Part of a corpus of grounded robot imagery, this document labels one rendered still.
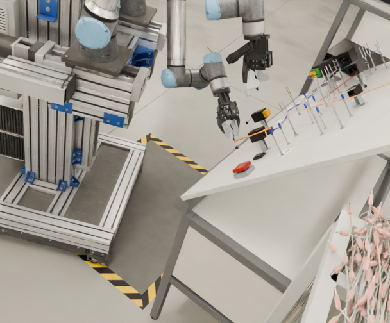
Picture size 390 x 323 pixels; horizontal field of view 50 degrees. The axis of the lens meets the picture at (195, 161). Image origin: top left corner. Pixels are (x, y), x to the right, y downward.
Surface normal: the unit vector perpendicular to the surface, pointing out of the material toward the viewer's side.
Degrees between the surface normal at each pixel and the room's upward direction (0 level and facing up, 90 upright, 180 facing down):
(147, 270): 0
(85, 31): 98
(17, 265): 0
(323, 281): 0
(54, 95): 90
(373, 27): 90
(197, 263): 90
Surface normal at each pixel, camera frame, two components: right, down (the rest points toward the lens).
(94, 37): -0.08, 0.74
